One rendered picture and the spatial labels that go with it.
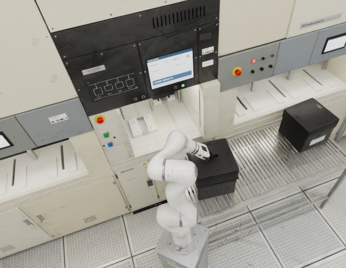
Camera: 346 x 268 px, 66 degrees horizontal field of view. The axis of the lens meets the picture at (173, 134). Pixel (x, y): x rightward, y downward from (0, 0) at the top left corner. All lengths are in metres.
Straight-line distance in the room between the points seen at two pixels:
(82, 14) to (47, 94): 0.49
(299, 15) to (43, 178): 2.13
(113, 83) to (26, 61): 0.45
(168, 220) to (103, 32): 1.03
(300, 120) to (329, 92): 0.64
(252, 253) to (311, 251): 0.51
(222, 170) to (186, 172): 0.63
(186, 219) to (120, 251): 1.39
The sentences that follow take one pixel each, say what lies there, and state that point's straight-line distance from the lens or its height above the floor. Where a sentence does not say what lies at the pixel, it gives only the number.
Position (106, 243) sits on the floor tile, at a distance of 2.82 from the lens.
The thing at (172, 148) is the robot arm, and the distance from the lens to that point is 1.21.
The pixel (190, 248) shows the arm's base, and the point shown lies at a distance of 1.85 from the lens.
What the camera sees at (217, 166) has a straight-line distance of 1.79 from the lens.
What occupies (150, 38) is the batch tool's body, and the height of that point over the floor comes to 1.80.
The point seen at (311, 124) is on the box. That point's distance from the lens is 2.22.
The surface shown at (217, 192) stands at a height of 0.82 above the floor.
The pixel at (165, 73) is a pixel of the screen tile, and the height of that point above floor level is 1.56.
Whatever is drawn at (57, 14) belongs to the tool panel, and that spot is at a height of 2.03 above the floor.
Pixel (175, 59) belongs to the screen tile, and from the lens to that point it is 1.65.
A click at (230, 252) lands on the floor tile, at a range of 2.66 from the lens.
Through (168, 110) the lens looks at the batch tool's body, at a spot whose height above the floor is 0.87.
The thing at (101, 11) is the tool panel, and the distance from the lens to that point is 1.44.
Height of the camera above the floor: 2.52
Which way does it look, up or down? 48 degrees down
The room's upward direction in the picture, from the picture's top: 8 degrees counter-clockwise
